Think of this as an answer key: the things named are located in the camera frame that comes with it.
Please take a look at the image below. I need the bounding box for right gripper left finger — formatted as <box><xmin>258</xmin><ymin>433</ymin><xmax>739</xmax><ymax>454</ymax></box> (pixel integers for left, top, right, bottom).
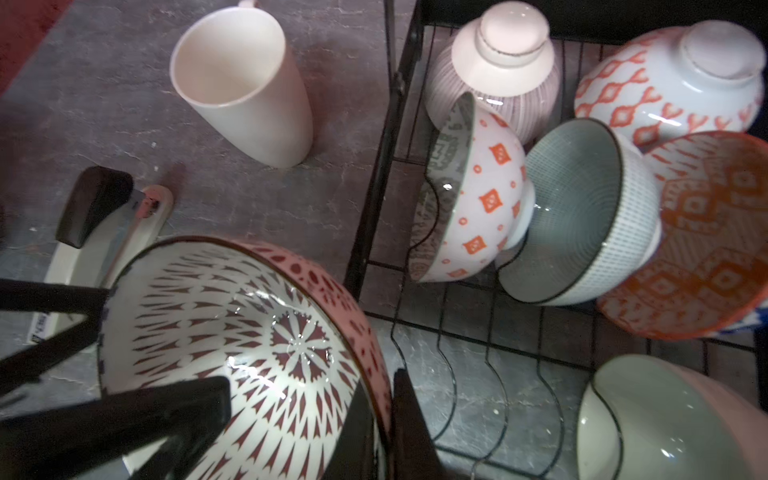
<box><xmin>1</xmin><ymin>376</ymin><xmax>231</xmax><ymax>479</ymax></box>

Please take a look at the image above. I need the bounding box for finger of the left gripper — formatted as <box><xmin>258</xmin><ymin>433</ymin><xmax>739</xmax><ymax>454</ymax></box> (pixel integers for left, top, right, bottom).
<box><xmin>1</xmin><ymin>318</ymin><xmax>100</xmax><ymax>396</ymax></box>
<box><xmin>0</xmin><ymin>279</ymin><xmax>109</xmax><ymax>314</ymax></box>

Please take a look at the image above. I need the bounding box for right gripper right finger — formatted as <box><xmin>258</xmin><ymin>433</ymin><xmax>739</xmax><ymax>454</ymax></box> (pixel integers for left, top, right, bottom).
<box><xmin>389</xmin><ymin>368</ymin><xmax>446</xmax><ymax>480</ymax></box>

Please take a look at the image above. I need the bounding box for red white starburst bowl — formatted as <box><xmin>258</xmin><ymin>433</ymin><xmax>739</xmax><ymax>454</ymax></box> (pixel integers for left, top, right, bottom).
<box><xmin>98</xmin><ymin>236</ymin><xmax>392</xmax><ymax>479</ymax></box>

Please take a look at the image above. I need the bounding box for white bottom bowl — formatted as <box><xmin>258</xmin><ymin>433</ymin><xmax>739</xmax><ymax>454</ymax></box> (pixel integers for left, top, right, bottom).
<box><xmin>577</xmin><ymin>354</ymin><xmax>767</xmax><ymax>479</ymax></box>

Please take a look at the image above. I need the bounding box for teal line pattern bowl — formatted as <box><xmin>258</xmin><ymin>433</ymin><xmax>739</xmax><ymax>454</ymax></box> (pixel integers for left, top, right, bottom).
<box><xmin>496</xmin><ymin>118</ymin><xmax>662</xmax><ymax>306</ymax></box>

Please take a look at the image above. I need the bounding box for orange pattern bowl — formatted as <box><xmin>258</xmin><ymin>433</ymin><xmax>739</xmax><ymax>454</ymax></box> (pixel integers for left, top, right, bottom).
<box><xmin>597</xmin><ymin>131</ymin><xmax>767</xmax><ymax>340</ymax></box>

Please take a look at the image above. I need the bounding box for pink striped bowl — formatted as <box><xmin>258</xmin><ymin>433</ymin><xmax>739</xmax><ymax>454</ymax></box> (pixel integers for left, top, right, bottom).
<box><xmin>425</xmin><ymin>1</ymin><xmax>561</xmax><ymax>144</ymax></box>

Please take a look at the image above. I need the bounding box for blue triangle pattern bowl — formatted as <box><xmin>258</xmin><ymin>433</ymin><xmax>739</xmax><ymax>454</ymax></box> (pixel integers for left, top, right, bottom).
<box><xmin>574</xmin><ymin>20</ymin><xmax>767</xmax><ymax>152</ymax></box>

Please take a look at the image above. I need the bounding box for white ceramic mug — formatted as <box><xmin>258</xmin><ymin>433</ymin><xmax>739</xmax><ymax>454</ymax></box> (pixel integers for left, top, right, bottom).
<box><xmin>169</xmin><ymin>1</ymin><xmax>314</xmax><ymax>168</ymax></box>

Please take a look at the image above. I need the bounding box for black wire dish rack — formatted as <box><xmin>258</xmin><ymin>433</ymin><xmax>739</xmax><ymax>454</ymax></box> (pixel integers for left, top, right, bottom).
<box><xmin>343</xmin><ymin>0</ymin><xmax>768</xmax><ymax>480</ymax></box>

